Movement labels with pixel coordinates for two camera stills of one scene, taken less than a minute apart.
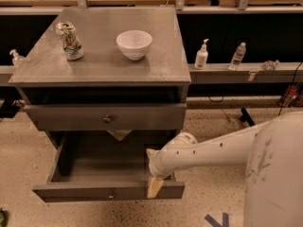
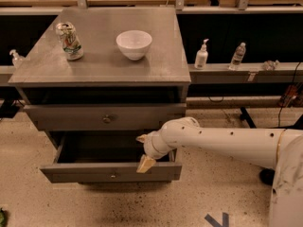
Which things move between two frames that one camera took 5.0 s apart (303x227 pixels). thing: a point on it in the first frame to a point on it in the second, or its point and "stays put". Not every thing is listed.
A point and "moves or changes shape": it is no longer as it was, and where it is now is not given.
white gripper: (154, 166) to (150, 147)
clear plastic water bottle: (238, 56) stays put
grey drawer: (106, 165) moves or changes shape
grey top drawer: (108, 116) stays put
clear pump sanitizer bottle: (17, 59) stays put
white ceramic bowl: (134, 43) stays put
